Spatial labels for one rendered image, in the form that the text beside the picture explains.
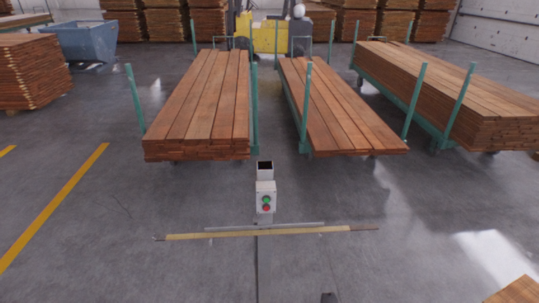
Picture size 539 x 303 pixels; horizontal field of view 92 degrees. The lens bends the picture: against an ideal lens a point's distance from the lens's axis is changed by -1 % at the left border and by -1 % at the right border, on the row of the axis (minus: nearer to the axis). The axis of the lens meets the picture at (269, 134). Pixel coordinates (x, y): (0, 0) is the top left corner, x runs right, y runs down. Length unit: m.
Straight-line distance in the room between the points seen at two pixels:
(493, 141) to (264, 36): 5.50
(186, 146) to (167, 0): 7.92
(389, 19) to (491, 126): 7.94
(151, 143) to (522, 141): 3.68
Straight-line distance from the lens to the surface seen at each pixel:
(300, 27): 7.28
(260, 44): 7.39
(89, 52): 7.40
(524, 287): 1.49
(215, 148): 2.53
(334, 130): 2.99
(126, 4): 10.49
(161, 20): 10.12
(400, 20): 11.03
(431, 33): 11.92
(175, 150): 2.61
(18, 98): 5.76
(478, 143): 3.39
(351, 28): 10.40
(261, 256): 1.34
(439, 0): 11.64
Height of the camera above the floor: 1.90
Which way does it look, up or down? 30 degrees down
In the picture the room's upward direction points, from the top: 1 degrees clockwise
